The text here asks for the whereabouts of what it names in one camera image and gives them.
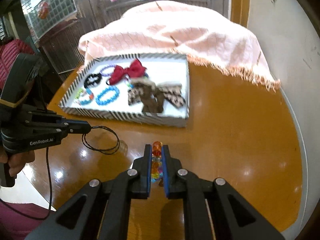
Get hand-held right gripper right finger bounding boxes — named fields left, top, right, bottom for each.
left=161, top=145, right=285, bottom=240

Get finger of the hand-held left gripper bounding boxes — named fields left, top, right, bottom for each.
left=24, top=109, right=89, bottom=128
left=54, top=126, right=91, bottom=140

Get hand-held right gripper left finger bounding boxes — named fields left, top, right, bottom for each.
left=25, top=144, right=153, bottom=240

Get orange translucent bead bracelet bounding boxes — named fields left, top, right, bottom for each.
left=151, top=141, right=164, bottom=187

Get thin black hair tie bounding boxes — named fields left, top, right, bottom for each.
left=82, top=126, right=121, bottom=153

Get black braided bracelet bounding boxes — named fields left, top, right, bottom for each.
left=84, top=74, right=102, bottom=88

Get striped cardboard box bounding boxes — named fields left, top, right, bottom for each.
left=58, top=52, right=190, bottom=128

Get purple bead bracelet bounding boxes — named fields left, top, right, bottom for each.
left=99, top=65, right=117, bottom=77

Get brown leopard print bow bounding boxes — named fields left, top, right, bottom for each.
left=127, top=78, right=187, bottom=113

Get red bow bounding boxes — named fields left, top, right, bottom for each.
left=108, top=59, right=147, bottom=85

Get person's left forearm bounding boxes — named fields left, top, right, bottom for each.
left=0, top=200, right=54, bottom=240

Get person's left hand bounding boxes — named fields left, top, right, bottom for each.
left=0, top=151, right=35, bottom=178

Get maroon quilted jacket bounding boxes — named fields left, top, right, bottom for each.
left=0, top=39, right=35, bottom=90

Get metal security door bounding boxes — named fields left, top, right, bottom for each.
left=0, top=0, right=232, bottom=80

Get round red window sticker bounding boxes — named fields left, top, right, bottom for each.
left=37, top=1, right=48, bottom=19

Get pink fringed cloth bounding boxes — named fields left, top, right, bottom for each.
left=78, top=0, right=282, bottom=92

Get multicolour chunky bead bracelet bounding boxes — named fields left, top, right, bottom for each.
left=75, top=87, right=94, bottom=105

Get blue bead bracelet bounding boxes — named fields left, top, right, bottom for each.
left=96, top=85, right=120, bottom=106

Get thin black cable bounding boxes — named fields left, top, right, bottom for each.
left=0, top=146, right=53, bottom=220

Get wooden door frame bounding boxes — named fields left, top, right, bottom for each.
left=230, top=0, right=250, bottom=28

